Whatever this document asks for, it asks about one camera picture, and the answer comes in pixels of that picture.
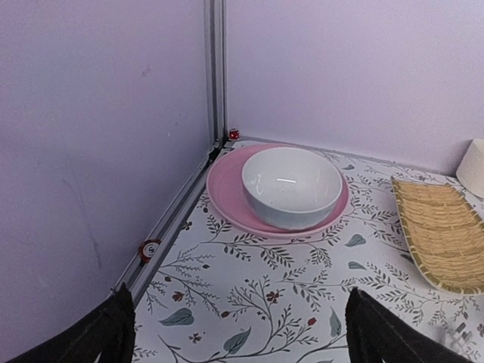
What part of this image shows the woven bamboo tray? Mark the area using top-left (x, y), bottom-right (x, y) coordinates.
top-left (391, 178), bottom-right (483, 295)

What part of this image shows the white bowl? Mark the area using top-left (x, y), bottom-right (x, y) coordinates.
top-left (241, 147), bottom-right (343, 231)

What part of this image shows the cream ceramic mug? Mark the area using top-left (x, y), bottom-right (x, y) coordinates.
top-left (456, 139), bottom-right (484, 198)

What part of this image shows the small red round token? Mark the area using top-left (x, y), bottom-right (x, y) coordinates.
top-left (138, 239), bottom-right (161, 263)

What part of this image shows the white tiger cube socket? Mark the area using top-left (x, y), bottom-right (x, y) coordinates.
top-left (439, 322), bottom-right (473, 355)

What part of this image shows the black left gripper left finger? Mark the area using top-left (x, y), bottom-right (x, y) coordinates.
top-left (11, 284), bottom-right (135, 362)

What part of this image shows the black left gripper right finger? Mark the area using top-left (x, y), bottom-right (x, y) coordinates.
top-left (346, 287), bottom-right (469, 363)

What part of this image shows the tiny red corner object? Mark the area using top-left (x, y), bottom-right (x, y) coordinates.
top-left (229, 129), bottom-right (240, 140)

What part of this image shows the pink plate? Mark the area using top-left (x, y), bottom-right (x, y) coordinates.
top-left (206, 144), bottom-right (350, 240)

